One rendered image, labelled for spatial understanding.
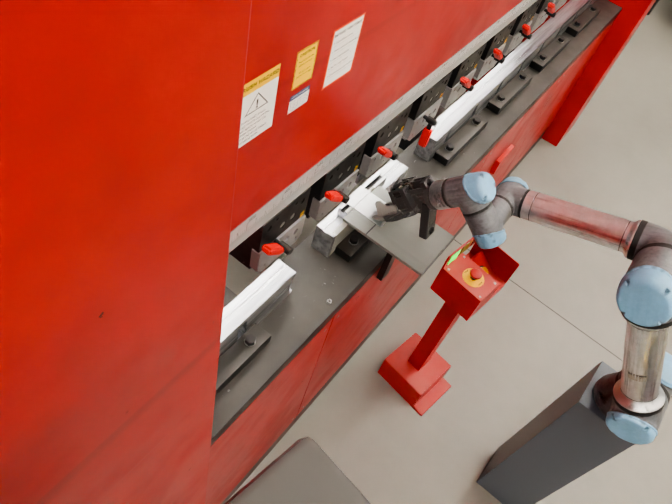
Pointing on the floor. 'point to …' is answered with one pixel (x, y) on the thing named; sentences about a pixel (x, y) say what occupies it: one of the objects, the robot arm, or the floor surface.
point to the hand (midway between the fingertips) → (383, 212)
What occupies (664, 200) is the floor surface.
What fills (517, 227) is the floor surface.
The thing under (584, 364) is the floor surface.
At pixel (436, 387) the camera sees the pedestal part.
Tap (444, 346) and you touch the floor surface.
